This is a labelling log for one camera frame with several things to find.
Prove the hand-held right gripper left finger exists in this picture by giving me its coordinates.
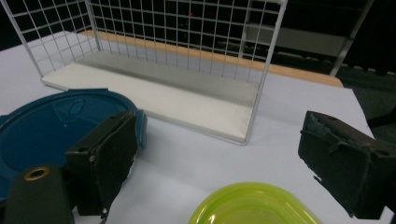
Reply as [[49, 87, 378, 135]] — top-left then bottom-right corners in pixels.
[[65, 109, 140, 217]]

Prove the glass container with blue lid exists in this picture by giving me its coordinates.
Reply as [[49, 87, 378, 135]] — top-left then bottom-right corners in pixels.
[[0, 88, 148, 204]]

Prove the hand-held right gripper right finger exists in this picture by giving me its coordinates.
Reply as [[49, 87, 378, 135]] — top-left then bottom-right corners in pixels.
[[297, 110, 396, 220]]

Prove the white wire rack shelf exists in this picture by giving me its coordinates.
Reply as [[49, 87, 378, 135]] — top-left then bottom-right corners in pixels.
[[0, 0, 289, 147]]

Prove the grey metal stand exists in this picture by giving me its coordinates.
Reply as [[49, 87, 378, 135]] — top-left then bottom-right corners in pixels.
[[237, 0, 376, 77]]

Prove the yellow-green bowl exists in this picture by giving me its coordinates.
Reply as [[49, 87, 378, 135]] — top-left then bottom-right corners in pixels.
[[187, 182, 323, 224]]

